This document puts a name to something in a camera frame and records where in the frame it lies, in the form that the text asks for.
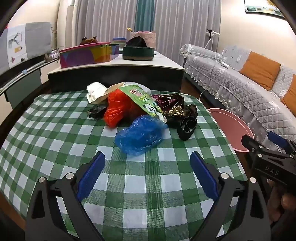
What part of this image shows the black scrunchie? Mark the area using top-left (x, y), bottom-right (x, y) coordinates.
top-left (183, 104), bottom-right (198, 118)

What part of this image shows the grey quilted sofa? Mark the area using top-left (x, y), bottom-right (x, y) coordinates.
top-left (180, 44), bottom-right (296, 153)

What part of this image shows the black hat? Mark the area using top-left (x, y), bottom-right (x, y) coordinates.
top-left (126, 37), bottom-right (148, 48)

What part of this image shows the green panda snack packet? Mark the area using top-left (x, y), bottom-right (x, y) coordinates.
top-left (119, 85), bottom-right (167, 123)

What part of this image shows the brown paper bag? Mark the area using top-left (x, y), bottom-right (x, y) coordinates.
top-left (94, 83), bottom-right (126, 105)

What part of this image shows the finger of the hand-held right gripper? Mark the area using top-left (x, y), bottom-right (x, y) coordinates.
top-left (242, 134), bottom-right (267, 158)
top-left (268, 131), bottom-right (296, 155)

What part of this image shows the white cable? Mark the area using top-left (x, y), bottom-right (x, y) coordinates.
top-left (199, 52), bottom-right (222, 98)

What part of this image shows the teal curtain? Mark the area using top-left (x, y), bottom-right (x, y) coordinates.
top-left (135, 0), bottom-right (155, 33)

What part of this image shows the large orange cushion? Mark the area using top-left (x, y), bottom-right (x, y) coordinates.
top-left (239, 51), bottom-right (281, 91)

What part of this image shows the colourful box with pink lid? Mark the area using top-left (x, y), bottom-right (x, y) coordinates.
top-left (60, 42), bottom-right (120, 69)

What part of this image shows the green round box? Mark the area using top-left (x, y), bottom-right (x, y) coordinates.
top-left (122, 46), bottom-right (155, 61)

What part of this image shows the grey cabinet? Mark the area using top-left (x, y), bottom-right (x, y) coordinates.
top-left (0, 66), bottom-right (42, 102)

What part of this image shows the grey patterned cushion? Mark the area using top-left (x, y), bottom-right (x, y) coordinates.
top-left (221, 46), bottom-right (251, 71)
top-left (273, 64), bottom-right (296, 98)

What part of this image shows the pink plastic basin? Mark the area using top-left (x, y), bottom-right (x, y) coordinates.
top-left (207, 108), bottom-right (255, 153)

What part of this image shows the brown toy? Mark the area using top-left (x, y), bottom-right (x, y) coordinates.
top-left (79, 36), bottom-right (99, 45)

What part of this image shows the dark low table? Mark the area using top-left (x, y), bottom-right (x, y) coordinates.
top-left (47, 50), bottom-right (185, 93)

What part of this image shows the white pole with blue band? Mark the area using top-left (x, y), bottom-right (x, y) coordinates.
top-left (0, 58), bottom-right (47, 90)

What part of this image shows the green checked tablecloth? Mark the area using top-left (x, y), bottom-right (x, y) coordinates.
top-left (0, 89), bottom-right (249, 241)

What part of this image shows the grey curtain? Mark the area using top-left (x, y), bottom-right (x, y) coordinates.
top-left (153, 0), bottom-right (222, 65)
top-left (74, 0), bottom-right (139, 47)

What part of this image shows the grey deer print cover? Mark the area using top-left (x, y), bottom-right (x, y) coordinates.
top-left (0, 22), bottom-right (52, 72)

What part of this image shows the blue plastic bag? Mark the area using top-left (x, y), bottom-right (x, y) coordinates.
top-left (115, 115), bottom-right (168, 156)

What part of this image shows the white stand with black head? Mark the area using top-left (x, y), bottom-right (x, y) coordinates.
top-left (206, 28), bottom-right (221, 50)

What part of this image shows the framed wall picture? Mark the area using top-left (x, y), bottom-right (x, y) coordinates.
top-left (244, 0), bottom-right (285, 16)

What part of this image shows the person's right hand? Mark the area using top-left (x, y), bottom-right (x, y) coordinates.
top-left (267, 179), bottom-right (296, 226)

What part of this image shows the black elastic band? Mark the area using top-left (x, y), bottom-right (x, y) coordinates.
top-left (177, 116), bottom-right (198, 141)

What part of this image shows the brown floral pouch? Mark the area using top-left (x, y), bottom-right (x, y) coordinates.
top-left (162, 105), bottom-right (186, 119)

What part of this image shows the orange plastic bag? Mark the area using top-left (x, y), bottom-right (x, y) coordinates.
top-left (103, 90), bottom-right (148, 127)

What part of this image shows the black wrapper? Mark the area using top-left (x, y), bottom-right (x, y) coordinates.
top-left (87, 105), bottom-right (108, 120)

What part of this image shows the small orange cushion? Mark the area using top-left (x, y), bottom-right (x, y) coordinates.
top-left (280, 87), bottom-right (296, 110)

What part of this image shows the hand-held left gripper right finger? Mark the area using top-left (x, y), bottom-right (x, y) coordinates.
top-left (190, 151), bottom-right (272, 241)

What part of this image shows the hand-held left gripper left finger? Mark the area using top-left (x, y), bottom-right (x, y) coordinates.
top-left (25, 151), bottom-right (106, 241)

